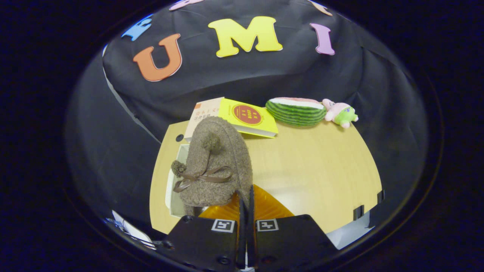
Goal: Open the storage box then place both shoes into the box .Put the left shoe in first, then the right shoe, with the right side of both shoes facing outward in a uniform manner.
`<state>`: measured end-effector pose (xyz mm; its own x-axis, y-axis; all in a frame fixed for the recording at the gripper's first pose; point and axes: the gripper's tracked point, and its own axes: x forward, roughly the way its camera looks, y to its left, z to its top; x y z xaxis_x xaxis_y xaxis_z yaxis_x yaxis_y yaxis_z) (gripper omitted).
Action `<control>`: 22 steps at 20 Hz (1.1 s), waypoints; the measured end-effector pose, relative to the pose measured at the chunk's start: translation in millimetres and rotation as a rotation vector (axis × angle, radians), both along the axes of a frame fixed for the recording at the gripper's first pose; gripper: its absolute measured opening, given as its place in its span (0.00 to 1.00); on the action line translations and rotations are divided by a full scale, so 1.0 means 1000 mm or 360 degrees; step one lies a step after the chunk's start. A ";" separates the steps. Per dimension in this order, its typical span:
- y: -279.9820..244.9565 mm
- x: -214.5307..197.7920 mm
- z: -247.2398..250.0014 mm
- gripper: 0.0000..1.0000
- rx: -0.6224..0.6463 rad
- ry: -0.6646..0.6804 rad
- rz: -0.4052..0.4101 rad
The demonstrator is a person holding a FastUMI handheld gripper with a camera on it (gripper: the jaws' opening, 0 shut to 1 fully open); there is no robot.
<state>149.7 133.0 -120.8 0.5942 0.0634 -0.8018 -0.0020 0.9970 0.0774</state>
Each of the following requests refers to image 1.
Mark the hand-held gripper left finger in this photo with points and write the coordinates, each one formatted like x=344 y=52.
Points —
x=204 y=241

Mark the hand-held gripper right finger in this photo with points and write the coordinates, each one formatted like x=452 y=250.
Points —
x=291 y=240

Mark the white fabric storage box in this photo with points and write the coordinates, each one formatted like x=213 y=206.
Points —
x=176 y=206

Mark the brown fuzzy shoe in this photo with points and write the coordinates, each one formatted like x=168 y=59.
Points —
x=223 y=155

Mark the black table clamp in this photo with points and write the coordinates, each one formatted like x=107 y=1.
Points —
x=380 y=196
x=358 y=212

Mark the blue white printed packet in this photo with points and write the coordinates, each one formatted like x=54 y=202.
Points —
x=132 y=230

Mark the watermelon slice plush toy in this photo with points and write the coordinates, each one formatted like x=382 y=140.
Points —
x=297 y=113

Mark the beige book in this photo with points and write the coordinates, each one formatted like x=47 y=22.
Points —
x=200 y=113

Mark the yellow book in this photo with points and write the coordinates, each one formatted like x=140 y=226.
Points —
x=249 y=115

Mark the pink and green plush toy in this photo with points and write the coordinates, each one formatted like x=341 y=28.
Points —
x=340 y=113

